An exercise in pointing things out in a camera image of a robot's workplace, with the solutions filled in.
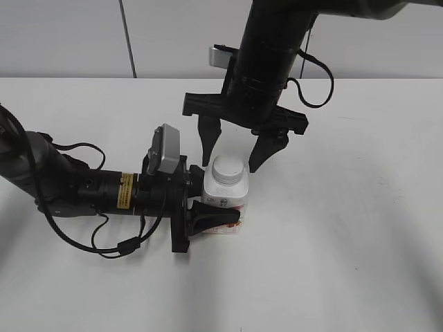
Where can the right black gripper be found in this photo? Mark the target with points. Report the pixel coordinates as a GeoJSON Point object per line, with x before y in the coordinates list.
{"type": "Point", "coordinates": [272, 123]}

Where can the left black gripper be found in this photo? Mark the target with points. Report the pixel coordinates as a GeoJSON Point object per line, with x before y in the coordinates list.
{"type": "Point", "coordinates": [164, 195]}

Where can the white strawberry yogurt bottle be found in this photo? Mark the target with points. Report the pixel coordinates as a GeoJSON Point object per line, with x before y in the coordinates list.
{"type": "Point", "coordinates": [222, 196]}

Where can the white ribbed bottle cap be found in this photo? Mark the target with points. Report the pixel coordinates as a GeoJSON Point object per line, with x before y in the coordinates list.
{"type": "Point", "coordinates": [228, 170]}

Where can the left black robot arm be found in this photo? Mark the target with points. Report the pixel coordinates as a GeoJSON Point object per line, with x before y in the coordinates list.
{"type": "Point", "coordinates": [65, 187]}

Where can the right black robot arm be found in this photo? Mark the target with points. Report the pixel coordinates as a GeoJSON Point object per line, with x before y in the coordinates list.
{"type": "Point", "coordinates": [259, 70]}

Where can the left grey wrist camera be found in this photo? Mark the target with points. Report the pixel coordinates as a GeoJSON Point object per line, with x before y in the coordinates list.
{"type": "Point", "coordinates": [164, 153]}

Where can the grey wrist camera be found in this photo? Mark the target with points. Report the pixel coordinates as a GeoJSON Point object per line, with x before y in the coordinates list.
{"type": "Point", "coordinates": [220, 55]}
{"type": "Point", "coordinates": [164, 153]}

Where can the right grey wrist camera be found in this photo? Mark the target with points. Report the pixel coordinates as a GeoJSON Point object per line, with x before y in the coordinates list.
{"type": "Point", "coordinates": [220, 55]}

